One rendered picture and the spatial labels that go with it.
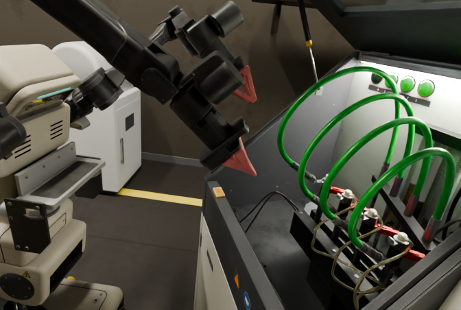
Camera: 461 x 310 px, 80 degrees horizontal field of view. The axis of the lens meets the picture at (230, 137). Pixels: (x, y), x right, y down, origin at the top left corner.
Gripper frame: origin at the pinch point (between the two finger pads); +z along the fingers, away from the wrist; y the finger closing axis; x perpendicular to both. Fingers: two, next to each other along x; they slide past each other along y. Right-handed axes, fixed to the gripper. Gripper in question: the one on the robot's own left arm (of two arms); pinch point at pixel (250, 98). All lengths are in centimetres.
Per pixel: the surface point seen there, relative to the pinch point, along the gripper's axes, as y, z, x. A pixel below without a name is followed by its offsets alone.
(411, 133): -3.2, 31.8, -25.5
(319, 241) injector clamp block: 1.2, 41.3, 8.7
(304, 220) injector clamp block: 9.4, 39.3, 7.9
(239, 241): 4.9, 28.5, 25.3
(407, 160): -22.6, 22.4, -10.8
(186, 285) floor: 93, 75, 86
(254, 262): -1.9, 31.7, 24.4
